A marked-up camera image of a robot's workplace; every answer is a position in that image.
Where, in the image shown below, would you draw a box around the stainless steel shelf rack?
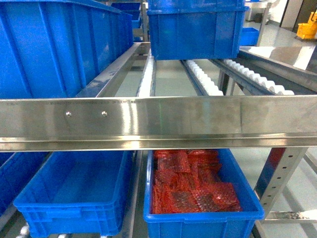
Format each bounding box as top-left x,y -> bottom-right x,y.
0,30 -> 317,238

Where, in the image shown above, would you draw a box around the blue bin with red wrap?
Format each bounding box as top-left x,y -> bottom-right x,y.
143,149 -> 264,238

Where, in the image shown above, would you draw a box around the blue bin upper centre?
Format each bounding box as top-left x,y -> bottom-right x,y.
147,0 -> 248,60

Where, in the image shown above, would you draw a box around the empty blue bin lower shelf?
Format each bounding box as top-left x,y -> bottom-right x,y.
14,151 -> 133,238

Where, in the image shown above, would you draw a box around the large blue bin upper left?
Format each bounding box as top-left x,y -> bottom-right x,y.
0,0 -> 133,99

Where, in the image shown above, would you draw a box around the blue bin far lower left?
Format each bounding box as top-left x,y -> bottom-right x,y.
0,152 -> 48,215

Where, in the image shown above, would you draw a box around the white roller track left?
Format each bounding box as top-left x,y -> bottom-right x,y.
137,54 -> 155,98

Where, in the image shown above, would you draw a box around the white roller track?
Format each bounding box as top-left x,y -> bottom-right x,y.
184,60 -> 223,96
223,59 -> 295,96
137,54 -> 155,98

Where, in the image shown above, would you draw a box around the white roller track middle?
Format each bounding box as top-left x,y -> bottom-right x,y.
184,60 -> 223,96

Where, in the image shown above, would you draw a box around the red bubble wrap bags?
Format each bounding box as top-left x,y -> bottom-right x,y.
152,149 -> 242,214

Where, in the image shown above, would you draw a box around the white roller track right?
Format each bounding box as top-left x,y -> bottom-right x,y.
223,59 -> 295,96

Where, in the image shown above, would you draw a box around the yellow mop bucket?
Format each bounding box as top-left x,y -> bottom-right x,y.
297,10 -> 317,40

